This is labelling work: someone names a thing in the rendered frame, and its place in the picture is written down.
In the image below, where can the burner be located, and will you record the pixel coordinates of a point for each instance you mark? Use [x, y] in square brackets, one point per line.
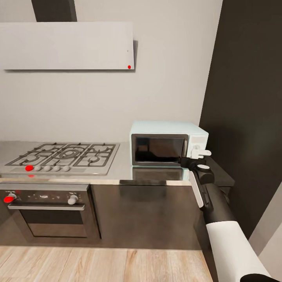
[63, 158]

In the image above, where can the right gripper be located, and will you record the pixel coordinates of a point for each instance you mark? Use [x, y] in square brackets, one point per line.
[185, 162]

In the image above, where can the microwave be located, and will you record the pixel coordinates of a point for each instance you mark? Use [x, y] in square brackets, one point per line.
[160, 143]

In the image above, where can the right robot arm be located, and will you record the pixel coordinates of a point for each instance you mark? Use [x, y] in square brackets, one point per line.
[235, 259]

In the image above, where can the oven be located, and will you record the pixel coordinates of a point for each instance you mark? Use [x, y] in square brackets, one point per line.
[52, 213]

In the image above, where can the range hood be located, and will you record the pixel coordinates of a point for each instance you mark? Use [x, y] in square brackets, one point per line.
[57, 41]

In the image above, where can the fridge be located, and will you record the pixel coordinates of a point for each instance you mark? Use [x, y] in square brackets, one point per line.
[242, 113]

